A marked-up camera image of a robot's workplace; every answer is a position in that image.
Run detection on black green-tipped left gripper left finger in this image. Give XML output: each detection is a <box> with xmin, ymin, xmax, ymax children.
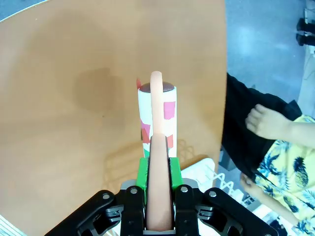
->
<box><xmin>43</xmin><ymin>157</ymin><xmax>150</xmax><ymax>236</ymax></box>

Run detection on person's right forearm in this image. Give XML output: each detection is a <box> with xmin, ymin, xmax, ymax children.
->
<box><xmin>252</xmin><ymin>186</ymin><xmax>303</xmax><ymax>226</ymax></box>

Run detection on person's right hand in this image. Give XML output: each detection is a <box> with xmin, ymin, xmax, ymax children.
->
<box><xmin>239</xmin><ymin>175</ymin><xmax>261</xmax><ymax>196</ymax></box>

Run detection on person in yellow pineapple shirt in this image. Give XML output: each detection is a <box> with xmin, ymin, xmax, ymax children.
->
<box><xmin>220</xmin><ymin>73</ymin><xmax>315</xmax><ymax>236</ymax></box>

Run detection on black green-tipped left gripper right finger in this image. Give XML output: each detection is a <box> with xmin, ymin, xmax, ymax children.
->
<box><xmin>168</xmin><ymin>156</ymin><xmax>279</xmax><ymax>236</ymax></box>

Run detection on pink-handled lint roller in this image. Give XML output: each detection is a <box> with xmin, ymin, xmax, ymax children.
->
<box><xmin>136</xmin><ymin>70</ymin><xmax>178</xmax><ymax>232</ymax></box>

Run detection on black caster feet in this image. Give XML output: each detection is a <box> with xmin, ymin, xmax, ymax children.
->
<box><xmin>296</xmin><ymin>17</ymin><xmax>315</xmax><ymax>47</ymax></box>

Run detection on person's left hand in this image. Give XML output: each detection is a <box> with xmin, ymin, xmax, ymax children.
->
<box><xmin>245</xmin><ymin>103</ymin><xmax>293</xmax><ymax>142</ymax></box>

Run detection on person's left forearm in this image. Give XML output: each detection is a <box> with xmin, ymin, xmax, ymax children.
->
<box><xmin>287</xmin><ymin>119</ymin><xmax>315</xmax><ymax>147</ymax></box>

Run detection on white wire dish rack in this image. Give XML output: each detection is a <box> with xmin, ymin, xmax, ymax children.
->
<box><xmin>208</xmin><ymin>170</ymin><xmax>258</xmax><ymax>211</ymax></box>

